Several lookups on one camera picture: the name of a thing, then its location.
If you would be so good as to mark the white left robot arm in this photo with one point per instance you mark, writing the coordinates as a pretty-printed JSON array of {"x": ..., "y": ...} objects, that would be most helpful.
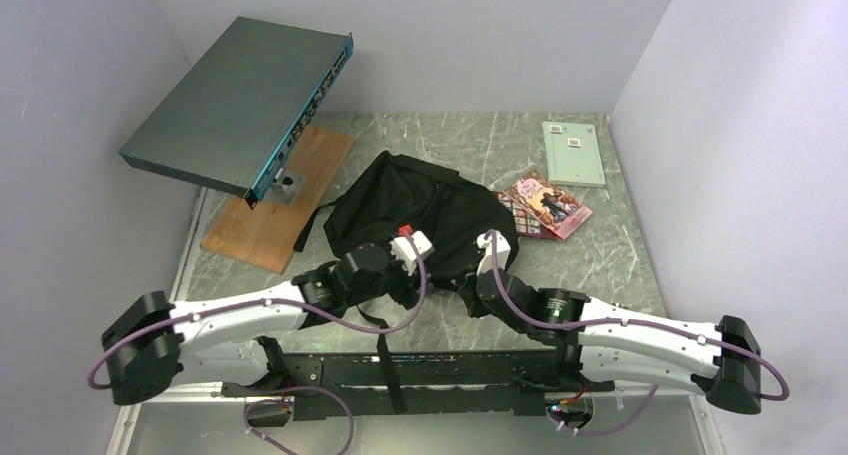
[{"x": 157, "y": 344}]

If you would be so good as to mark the grey network switch box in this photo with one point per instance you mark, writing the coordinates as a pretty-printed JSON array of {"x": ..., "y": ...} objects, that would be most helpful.
[{"x": 233, "y": 120}]

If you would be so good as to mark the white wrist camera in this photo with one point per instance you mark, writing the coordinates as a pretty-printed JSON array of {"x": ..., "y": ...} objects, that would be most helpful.
[
  {"x": 410, "y": 246},
  {"x": 495, "y": 250}
]

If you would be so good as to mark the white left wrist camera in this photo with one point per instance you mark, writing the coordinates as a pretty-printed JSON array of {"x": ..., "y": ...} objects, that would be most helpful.
[{"x": 410, "y": 246}]

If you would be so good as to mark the dark red picture book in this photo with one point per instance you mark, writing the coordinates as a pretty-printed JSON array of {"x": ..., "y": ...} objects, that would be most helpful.
[{"x": 526, "y": 224}]

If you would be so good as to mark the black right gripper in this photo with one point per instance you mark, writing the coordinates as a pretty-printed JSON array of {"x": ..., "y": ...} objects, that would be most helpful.
[{"x": 471, "y": 298}]

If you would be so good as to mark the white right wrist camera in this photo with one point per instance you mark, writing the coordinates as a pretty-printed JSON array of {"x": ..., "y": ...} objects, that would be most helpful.
[{"x": 495, "y": 250}]

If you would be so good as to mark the brown wooden board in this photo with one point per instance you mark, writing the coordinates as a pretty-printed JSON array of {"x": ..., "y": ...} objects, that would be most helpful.
[{"x": 264, "y": 236}]

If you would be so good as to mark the black student backpack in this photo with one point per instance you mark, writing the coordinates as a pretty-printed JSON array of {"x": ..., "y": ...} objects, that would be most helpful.
[{"x": 397, "y": 190}]

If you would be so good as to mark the grey metal stand bracket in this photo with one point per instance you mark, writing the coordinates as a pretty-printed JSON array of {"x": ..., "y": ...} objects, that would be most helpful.
[{"x": 285, "y": 187}]

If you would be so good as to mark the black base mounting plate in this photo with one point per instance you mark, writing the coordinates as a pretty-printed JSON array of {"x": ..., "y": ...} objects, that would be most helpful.
[{"x": 514, "y": 381}]

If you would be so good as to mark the pale green notebook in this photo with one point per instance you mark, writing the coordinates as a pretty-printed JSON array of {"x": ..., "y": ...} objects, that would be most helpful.
[{"x": 573, "y": 154}]

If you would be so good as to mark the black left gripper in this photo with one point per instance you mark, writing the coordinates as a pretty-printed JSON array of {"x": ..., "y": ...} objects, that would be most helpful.
[{"x": 406, "y": 293}]

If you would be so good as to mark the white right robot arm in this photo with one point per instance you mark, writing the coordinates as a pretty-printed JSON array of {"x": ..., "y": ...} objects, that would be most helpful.
[{"x": 599, "y": 342}]

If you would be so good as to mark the pink illustrated book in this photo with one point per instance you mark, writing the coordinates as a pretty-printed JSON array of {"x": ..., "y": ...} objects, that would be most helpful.
[{"x": 551, "y": 207}]

